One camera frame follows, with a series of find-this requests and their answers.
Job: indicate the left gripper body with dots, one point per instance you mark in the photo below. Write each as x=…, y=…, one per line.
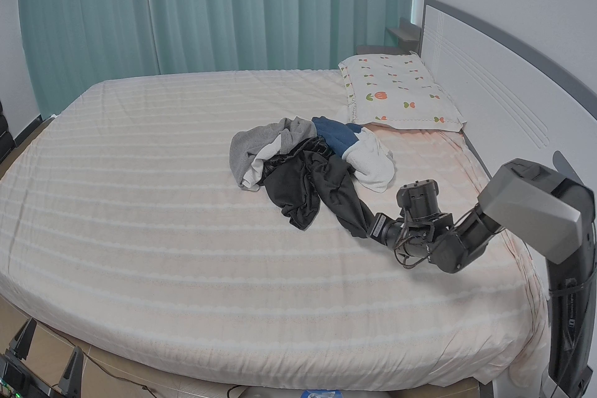
x=18, y=380

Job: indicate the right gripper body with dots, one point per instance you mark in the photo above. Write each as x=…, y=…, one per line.
x=385, y=229

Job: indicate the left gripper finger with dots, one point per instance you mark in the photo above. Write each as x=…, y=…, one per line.
x=25, y=338
x=72, y=370

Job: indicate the black garment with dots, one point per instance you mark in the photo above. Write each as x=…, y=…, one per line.
x=336, y=186

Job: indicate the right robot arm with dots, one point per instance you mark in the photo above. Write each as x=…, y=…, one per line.
x=531, y=209

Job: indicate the pile of clothes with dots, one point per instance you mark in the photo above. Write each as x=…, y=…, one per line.
x=254, y=144

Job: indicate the bed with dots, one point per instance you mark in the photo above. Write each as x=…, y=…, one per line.
x=186, y=200

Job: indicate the white printed pillow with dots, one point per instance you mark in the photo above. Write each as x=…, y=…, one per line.
x=396, y=88

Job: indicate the brown bedside table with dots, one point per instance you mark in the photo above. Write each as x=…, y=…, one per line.
x=401, y=39

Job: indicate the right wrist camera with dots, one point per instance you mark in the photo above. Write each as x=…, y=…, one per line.
x=419, y=198

